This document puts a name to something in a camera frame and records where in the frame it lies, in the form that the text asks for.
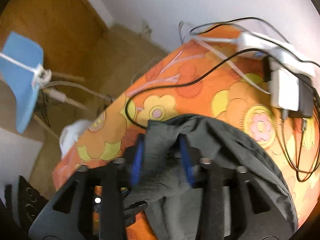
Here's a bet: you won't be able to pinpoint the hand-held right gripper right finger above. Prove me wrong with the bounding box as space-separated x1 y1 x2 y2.
179 135 294 240

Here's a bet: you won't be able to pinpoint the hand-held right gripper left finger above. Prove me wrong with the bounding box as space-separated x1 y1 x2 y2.
29 134 148 240

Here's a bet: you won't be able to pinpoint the dark green pants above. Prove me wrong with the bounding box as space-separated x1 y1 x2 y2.
122 114 299 240

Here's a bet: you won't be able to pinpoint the white rounded object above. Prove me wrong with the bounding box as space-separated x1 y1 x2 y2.
59 120 92 155

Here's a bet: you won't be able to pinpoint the orange floral bedsheet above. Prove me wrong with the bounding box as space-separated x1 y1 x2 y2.
51 24 320 240

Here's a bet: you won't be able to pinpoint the black object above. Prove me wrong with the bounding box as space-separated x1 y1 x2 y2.
5 175 49 228

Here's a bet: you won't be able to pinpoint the white power adapter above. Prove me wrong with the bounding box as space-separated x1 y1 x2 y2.
271 67 300 112

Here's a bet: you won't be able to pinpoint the white charger plug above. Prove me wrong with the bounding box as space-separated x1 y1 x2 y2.
32 64 52 85

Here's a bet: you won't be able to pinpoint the black power adapter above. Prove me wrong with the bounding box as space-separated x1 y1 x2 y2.
299 74 314 118

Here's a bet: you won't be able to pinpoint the white power strip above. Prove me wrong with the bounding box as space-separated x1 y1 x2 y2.
236 31 317 77

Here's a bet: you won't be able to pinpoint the blue chair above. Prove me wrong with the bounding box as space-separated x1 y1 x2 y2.
0 31 88 140

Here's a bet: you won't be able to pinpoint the grey cable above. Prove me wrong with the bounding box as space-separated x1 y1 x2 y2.
40 81 115 103

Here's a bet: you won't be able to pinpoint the white cable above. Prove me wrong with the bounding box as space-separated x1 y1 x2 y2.
179 21 273 95

